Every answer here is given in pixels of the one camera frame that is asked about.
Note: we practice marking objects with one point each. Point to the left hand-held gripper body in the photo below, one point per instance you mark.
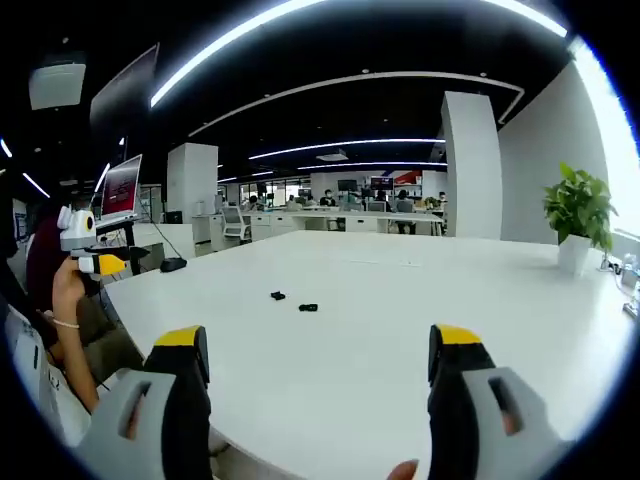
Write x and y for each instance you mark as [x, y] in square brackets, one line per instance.
[75, 232]

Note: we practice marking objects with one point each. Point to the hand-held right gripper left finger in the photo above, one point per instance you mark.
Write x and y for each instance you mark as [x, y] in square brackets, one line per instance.
[185, 400]

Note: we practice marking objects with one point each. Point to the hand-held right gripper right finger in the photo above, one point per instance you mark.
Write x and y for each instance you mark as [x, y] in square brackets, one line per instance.
[452, 400]

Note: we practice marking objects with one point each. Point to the black plastic buckle part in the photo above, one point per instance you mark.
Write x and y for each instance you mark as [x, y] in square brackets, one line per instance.
[309, 307]
[278, 295]

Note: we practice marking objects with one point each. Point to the person's left hand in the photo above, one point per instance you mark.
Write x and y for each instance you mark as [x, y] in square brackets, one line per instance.
[65, 292]

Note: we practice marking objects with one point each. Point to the person's right hand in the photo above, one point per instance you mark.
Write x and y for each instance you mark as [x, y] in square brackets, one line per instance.
[404, 471]

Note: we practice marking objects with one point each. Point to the laptop stand desk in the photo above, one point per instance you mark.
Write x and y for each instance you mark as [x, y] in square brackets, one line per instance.
[125, 237]

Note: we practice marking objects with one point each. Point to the silver laptop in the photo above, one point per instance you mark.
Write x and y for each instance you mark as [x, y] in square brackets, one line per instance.
[121, 190]

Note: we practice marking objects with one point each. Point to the black device on table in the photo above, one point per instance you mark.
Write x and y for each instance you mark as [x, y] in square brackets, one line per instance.
[173, 265]

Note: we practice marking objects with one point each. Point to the person in white shirt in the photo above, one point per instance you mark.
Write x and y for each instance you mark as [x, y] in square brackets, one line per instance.
[47, 395]

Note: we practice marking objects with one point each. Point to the white mesh office chair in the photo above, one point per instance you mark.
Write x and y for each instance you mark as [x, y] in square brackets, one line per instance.
[234, 225]

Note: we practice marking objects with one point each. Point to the hanging dark screen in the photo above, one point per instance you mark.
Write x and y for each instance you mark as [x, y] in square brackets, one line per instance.
[125, 95]

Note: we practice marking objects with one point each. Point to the ceiling air conditioner unit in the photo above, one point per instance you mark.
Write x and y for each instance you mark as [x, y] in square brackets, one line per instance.
[55, 87]

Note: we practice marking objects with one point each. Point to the white plant pot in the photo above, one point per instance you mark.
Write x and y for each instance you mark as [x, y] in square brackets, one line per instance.
[574, 255]

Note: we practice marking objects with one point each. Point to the white office desk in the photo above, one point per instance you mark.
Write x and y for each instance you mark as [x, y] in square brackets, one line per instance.
[340, 220]

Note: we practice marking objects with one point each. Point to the clear plastic bottle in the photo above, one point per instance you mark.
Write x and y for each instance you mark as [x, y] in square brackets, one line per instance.
[630, 270]

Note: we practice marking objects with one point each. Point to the green leafy plant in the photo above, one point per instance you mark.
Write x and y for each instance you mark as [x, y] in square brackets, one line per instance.
[577, 205]

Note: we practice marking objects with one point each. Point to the long ceiling light strip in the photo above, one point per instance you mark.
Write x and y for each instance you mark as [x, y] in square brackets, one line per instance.
[225, 50]

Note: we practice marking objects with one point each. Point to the dark desk monitor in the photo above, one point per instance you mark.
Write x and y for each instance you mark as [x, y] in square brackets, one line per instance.
[347, 185]

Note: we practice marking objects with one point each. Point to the curved ceiling light strip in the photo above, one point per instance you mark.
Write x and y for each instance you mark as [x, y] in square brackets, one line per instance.
[345, 146]

